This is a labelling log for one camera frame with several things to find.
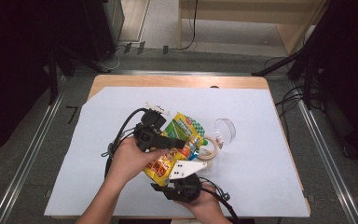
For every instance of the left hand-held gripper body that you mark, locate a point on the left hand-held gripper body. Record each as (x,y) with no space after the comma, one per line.
(147,135)

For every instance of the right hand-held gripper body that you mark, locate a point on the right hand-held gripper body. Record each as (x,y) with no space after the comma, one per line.
(183,189)

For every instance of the yellow green refill pouch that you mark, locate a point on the yellow green refill pouch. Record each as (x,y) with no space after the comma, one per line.
(180,127)

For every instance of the clear jar with beige collar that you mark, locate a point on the clear jar with beige collar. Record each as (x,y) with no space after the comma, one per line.
(213,149)

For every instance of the person's right hand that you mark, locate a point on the person's right hand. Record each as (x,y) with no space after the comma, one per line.
(206,203)

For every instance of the person's left hand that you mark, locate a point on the person's left hand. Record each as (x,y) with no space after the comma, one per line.
(127,163)

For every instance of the black table grommet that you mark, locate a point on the black table grommet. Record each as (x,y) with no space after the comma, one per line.
(214,86)

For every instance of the white paper table sheet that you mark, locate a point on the white paper table sheet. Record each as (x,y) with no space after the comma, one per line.
(254,174)

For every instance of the black metal stand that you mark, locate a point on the black metal stand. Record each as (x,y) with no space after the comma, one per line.
(53,81)
(279,63)

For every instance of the black cabinet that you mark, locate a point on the black cabinet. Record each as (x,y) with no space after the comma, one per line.
(105,31)

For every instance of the light wooden shelf unit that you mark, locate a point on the light wooden shelf unit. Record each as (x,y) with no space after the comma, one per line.
(245,17)

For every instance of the dark curtain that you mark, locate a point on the dark curtain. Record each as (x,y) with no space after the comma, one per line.
(354,62)
(12,62)

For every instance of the silver metal floor rail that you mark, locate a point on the silver metal floor rail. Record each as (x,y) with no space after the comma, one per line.
(28,161)
(326,161)
(183,72)

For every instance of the small black floor bracket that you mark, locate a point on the small black floor bracket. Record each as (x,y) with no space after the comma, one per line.
(127,47)
(165,49)
(141,47)

